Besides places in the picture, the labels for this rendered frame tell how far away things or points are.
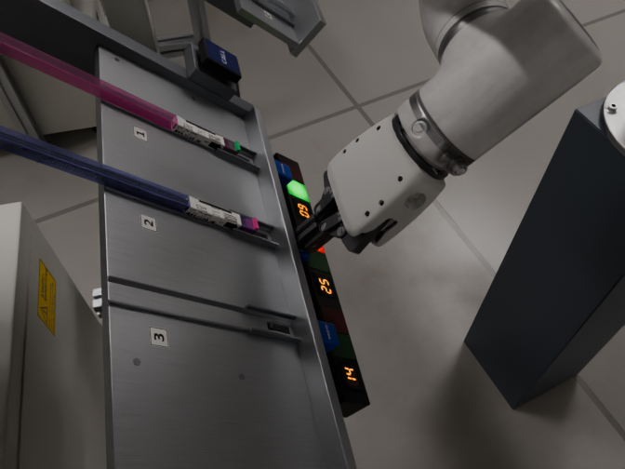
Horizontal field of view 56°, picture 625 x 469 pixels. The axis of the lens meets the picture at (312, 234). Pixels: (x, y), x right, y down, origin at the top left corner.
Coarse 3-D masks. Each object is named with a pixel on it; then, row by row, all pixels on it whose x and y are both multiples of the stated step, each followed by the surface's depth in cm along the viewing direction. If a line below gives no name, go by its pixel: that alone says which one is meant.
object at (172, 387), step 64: (128, 64) 62; (128, 128) 56; (192, 192) 57; (256, 192) 65; (128, 256) 46; (192, 256) 52; (256, 256) 58; (128, 320) 43; (192, 320) 47; (256, 320) 53; (128, 384) 40; (192, 384) 44; (256, 384) 48; (128, 448) 37; (192, 448) 40; (256, 448) 44; (320, 448) 49
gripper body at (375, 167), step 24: (384, 120) 57; (360, 144) 58; (384, 144) 55; (408, 144) 52; (336, 168) 60; (360, 168) 57; (384, 168) 55; (408, 168) 53; (432, 168) 53; (336, 192) 59; (360, 192) 56; (384, 192) 54; (408, 192) 53; (432, 192) 54; (360, 216) 56; (384, 216) 55; (408, 216) 56; (384, 240) 58
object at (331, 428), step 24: (264, 144) 68; (264, 168) 66; (264, 192) 65; (288, 216) 63; (288, 240) 60; (288, 264) 59; (288, 288) 58; (312, 312) 56; (312, 336) 54; (312, 360) 53; (312, 384) 52; (312, 408) 51; (336, 408) 50; (336, 432) 49; (336, 456) 48
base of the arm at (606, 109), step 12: (624, 84) 78; (612, 96) 76; (624, 96) 76; (612, 108) 74; (624, 108) 75; (612, 120) 74; (624, 120) 74; (612, 132) 73; (624, 132) 73; (624, 144) 71
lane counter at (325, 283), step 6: (318, 276) 66; (324, 276) 67; (318, 282) 65; (324, 282) 66; (330, 282) 67; (318, 288) 65; (324, 288) 65; (330, 288) 66; (324, 294) 65; (330, 294) 66; (336, 294) 66
